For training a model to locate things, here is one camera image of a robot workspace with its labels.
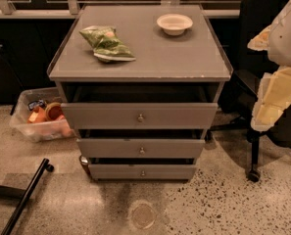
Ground grey drawer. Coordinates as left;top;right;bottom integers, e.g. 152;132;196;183
88;164;196;180
62;103;218;129
77;138;205;159

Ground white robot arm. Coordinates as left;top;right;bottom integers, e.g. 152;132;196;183
247;0;291;132

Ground grey drawer cabinet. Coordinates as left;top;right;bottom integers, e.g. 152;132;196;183
49;5;231;175

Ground grey bottom drawer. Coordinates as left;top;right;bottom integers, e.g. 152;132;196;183
88;164;196;180

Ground grey top drawer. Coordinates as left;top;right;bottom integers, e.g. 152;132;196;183
62;103;218;129

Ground black office chair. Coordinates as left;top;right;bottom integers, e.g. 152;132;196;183
218;0;291;182

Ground white paper bowl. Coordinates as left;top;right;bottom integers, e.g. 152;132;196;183
157;14;193;36

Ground green chip bag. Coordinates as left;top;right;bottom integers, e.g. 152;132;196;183
79;25;136;63

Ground orange items in bin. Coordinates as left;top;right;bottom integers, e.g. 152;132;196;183
27;102;73;137

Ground clear plastic storage bin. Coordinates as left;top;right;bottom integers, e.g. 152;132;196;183
10;87;74;142

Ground black metal stand leg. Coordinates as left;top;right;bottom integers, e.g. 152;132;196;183
0;159;55;235

